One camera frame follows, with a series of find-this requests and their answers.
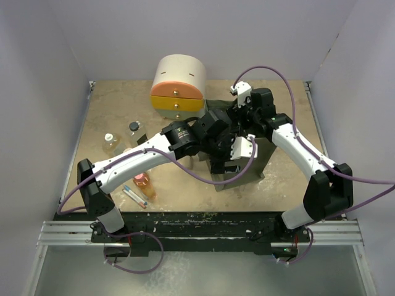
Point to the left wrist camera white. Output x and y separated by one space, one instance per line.
243 147

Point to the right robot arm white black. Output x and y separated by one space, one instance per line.
327 192

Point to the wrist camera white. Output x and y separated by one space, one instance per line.
241 90
243 147

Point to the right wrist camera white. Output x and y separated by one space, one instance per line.
241 90

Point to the clear square bottle black label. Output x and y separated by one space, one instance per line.
136 134

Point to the blue capped pen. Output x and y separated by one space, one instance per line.
126 187

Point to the round-top mini drawer cabinet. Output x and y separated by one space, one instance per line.
179 86

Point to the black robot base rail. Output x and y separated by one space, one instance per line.
252 232

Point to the amber bottle white cap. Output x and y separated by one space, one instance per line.
113 144

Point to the orange bottle pink cap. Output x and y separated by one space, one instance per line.
144 184

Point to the red tipped pen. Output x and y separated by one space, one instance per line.
137 199

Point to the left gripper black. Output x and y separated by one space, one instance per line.
218 164

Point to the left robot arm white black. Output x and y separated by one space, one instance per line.
213 134

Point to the clear conical tube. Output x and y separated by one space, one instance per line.
187 162

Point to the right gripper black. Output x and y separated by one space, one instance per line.
236 112

